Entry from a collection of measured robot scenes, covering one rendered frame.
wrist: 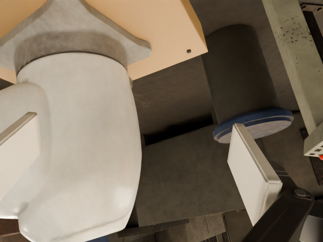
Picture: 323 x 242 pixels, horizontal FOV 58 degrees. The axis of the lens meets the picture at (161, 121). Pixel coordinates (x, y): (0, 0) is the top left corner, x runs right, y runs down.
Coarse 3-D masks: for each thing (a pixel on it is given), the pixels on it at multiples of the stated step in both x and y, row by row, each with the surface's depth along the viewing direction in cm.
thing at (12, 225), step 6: (0, 222) 162; (6, 222) 165; (12, 222) 169; (0, 228) 161; (6, 228) 164; (12, 228) 168; (18, 228) 171; (0, 234) 160; (6, 234) 200; (12, 234) 198
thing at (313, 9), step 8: (304, 8) 114; (312, 8) 117; (320, 8) 117; (304, 16) 117; (312, 16) 118; (312, 24) 116; (312, 32) 114; (320, 32) 116; (320, 40) 114; (320, 48) 112; (320, 56) 111
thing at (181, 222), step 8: (136, 216) 322; (128, 224) 326; (136, 224) 320; (160, 224) 310; (168, 224) 321; (176, 224) 333; (120, 232) 321; (128, 232) 314; (136, 232) 308; (144, 232) 302; (152, 232) 297; (112, 240) 337; (120, 240) 330; (128, 240) 333; (136, 240) 343; (144, 240) 355; (152, 240) 367
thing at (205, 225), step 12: (204, 216) 399; (216, 216) 425; (180, 228) 356; (192, 228) 365; (204, 228) 388; (216, 228) 414; (156, 240) 374; (168, 240) 364; (180, 240) 354; (192, 240) 358
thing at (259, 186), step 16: (240, 128) 18; (240, 144) 17; (256, 144) 16; (240, 160) 17; (256, 160) 15; (240, 176) 17; (256, 176) 14; (272, 176) 13; (240, 192) 17; (256, 192) 14; (272, 192) 13; (256, 208) 14
